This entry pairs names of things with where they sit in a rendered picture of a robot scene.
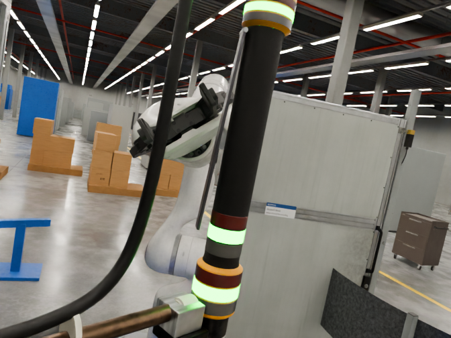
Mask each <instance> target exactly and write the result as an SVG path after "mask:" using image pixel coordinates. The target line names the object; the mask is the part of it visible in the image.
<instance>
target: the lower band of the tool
mask: <svg viewBox="0 0 451 338"><path fill-rule="evenodd" d="M197 264H198V266H199V267H201V268H202V269H204V270H206V271H208V272H211V273H214V274H219V275H223V276H235V275H238V274H241V273H242V272H243V267H242V266H241V265H240V264H239V267H238V268H235V269H221V268H216V267H213V266H210V265H209V264H206V263H205V262H204V261H203V257H200V258H199V259H198V260H197ZM195 279H196V277H195ZM196 280H197V281H198V282H200V281H199V280H198V279H196ZM200 283H201V284H203V285H205V286H208V287H210V288H215V289H220V290H232V289H235V288H237V287H239V286H240V285H239V286H237V287H235V288H216V287H213V286H209V285H206V284H204V283H202V282H200ZM192 290H193V289H192ZM193 293H194V292H193ZM194 294H195V293H194ZM195 295H196V294H195ZM196 296H197V297H199V298H200V299H202V300H205V301H207V302H212V303H217V304H228V303H232V302H234V301H236V300H237V299H235V300H234V301H231V302H213V301H210V300H206V299H204V298H201V297H200V296H198V295H196ZM233 314H234V312H233V313H232V314H230V315H228V316H224V317H216V316H211V315H206V314H204V315H203V317H205V318H208V319H216V320H220V319H226V318H228V317H230V316H232V315H233Z"/></svg>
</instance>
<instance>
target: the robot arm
mask: <svg viewBox="0 0 451 338"><path fill-rule="evenodd" d="M228 84H229V83H228V81H227V80H226V79H225V78H224V77H223V76H222V75H219V74H210V75H207V76H206V77H204V78H203V79H202V80H201V82H200V83H199V85H198V87H197V88H196V90H195V92H194V93H193V96H192V97H186V98H176V99H175V100H174V107H173V111H172V118H171V122H170V128H169V133H168V139H167V143H166V149H165V153H164V159H167V160H173V161H175V162H180V163H182V164H184V171H183V178H182V181H181V187H180V191H179V195H178V197H177V201H176V203H175V205H174V207H173V209H172V211H171V213H170V215H169V216H168V217H167V219H166V221H165V222H164V223H163V224H162V225H161V226H160V228H159V229H158V230H157V231H156V233H155V234H154V235H153V236H152V238H151V239H150V241H149V242H148V245H147V246H146V250H145V254H144V259H145V262H146V264H147V266H148V267H149V268H150V269H152V270H154V271H155V272H159V273H163V274H169V275H173V276H180V277H183V278H186V280H183V281H181V282H177V283H174V284H169V285H166V286H163V287H161V288H159V289H158V290H157V292H156V295H155V297H154V302H153V307H155V306H156V303H157V300H158V297H161V296H166V295H169V294H174V293H178V292H182V291H184V292H186V293H187V294H190V293H191V289H192V285H193V278H194V275H195V268H196V264H197V260H198V259H199V258H200V257H203V255H204V252H205V244H206V239H200V238H196V237H190V236H186V235H181V234H180V230H181V228H182V227H183V226H184V225H185V224H187V223H188V222H190V221H192V220H194V219H196V218H197V215H198V212H199V207H200V204H201V199H202V195H203V190H204V186H205V181H206V178H207V173H208V170H209V163H210V161H211V156H212V152H213V147H214V144H215V139H216V135H217V130H218V127H219V122H220V118H221V113H222V110H223V104H224V101H225V98H226V93H227V89H228ZM233 100H234V93H233V92H232V95H231V99H230V104H229V107H228V113H227V116H226V119H225V125H224V128H223V133H222V137H221V141H220V145H219V149H220V150H224V146H225V142H226V135H227V132H228V125H229V121H230V114H231V110H232V106H231V103H233ZM159 107H160V101H159V102H157V103H155V104H153V105H152V106H150V107H149V108H148V109H147V110H145V112H143V114H142V115H141V116H140V117H139V118H138V119H137V121H136V123H135V125H134V126H133V130H132V134H131V141H132V148H131V149H130V154H131V155H132V157H133V158H137V157H139V156H142V155H146V156H150V153H151V149H152V143H153V139H154V133H155V129H156V122H157V118H158V112H159ZM214 184H215V174H214V173H213V176H212V179H211V184H210V187H209V192H208V196H207V201H206V204H205V210H204V212H205V211H206V210H207V208H208V206H209V204H210V201H211V197H212V193H213V187H214Z"/></svg>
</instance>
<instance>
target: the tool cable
mask: <svg viewBox="0 0 451 338"><path fill-rule="evenodd" d="M192 5H193V0H179V4H178V7H177V15H176V19H175V23H174V30H173V35H172V42H171V45H170V53H169V57H168V64H167V68H166V75H165V79H164V86H163V90H162V96H161V101H160V107H159V112H158V118H157V122H156V129H155V133H154V139H153V143H152V149H151V153H150V159H149V163H148V169H147V173H146V178H145V181H144V187H143V190H142V195H141V198H140V202H139V205H138V210H137V212H136V216H135V219H134V223H133V225H132V228H131V231H130V234H129V236H128V239H127V241H126V244H125V246H124V248H123V250H122V252H121V254H120V256H119V258H118V260H117V261H116V263H115V265H114V266H113V267H112V269H111V270H110V271H109V273H108V274H107V275H106V277H104V279H102V281H100V283H98V285H96V287H94V288H93V289H92V290H90V291H89V292H88V293H86V294H85V295H83V296H81V297H80V298H78V299H76V300H74V301H72V302H70V303H68V304H67V305H65V306H62V307H60V308H58V309H56V310H53V311H51V312H49V313H46V314H43V315H40V316H38V317H34V318H32V319H29V320H26V321H23V322H20V323H17V324H14V325H10V326H8V327H4V328H1V329H0V338H27V337H30V336H32V335H35V334H38V333H41V332H42V331H45V330H48V329H51V328H53V327H55V326H57V325H60V326H59V332H61V331H67V332H68V334H69V336H70V338H82V324H81V318H80V314H81V313H83V312H85V311H86V310H88V309H89V308H91V307H92V306H94V305H95V304H97V303H98V302H99V301H100V300H101V299H103V298H104V297H105V296H106V295H107V294H108V293H109V292H110V291H111V290H112V289H113V288H114V287H115V286H116V284H117V283H118V282H119V281H120V280H121V278H122V277H123V275H124V274H125V273H126V271H127V270H128V268H129V266H130V264H131V263H132V261H133V259H134V256H135V254H136V252H137V250H138V248H139V246H140V243H141V240H142V238H143V235H144V232H145V229H146V226H147V223H148V219H149V216H150V213H151V210H152V205H153V202H154V197H155V194H156V189H157V186H158V181H159V178H160V172H161V168H162V163H163V159H164V153H165V149H166V143H167V139H168V133H169V128H170V122H171V118H172V111H173V107H174V100H175V97H176V93H177V86H178V82H179V75H180V71H181V64H182V60H183V53H184V49H185V42H186V38H187V31H188V27H189V20H190V16H191V9H192Z"/></svg>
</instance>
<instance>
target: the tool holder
mask: <svg viewBox="0 0 451 338"><path fill-rule="evenodd" d="M186 294H187V293H186V292H184V291H182V292H178V293H174V294H169V295H166V296H161V297H158V300H157V303H156V306H160V305H163V304H169V305H170V309H171V313H172V316H171V320H170V321H169V322H166V323H163V324H160V325H156V326H153V330H152V332H153V334H154V335H155V336H157V338H208V334H209V331H208V330H207V329H206V328H204V327H202V322H203V315H204V312H205V305H204V304H202V303H201V302H195V303H193V304H188V305H185V306H184V305H183V304H179V303H178V302H176V301H175V300H176V299H174V298H176V297H179V296H183V295H186Z"/></svg>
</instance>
